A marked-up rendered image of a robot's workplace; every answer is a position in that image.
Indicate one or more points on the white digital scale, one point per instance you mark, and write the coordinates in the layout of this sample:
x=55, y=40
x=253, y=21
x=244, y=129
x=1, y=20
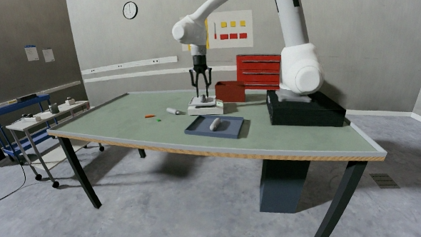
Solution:
x=209, y=106

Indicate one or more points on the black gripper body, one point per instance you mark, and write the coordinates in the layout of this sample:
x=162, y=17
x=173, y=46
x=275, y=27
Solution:
x=199, y=62

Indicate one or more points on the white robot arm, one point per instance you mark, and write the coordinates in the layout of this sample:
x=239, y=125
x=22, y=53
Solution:
x=300, y=69

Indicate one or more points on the red open box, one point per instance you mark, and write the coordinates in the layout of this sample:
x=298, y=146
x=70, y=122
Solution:
x=230, y=91

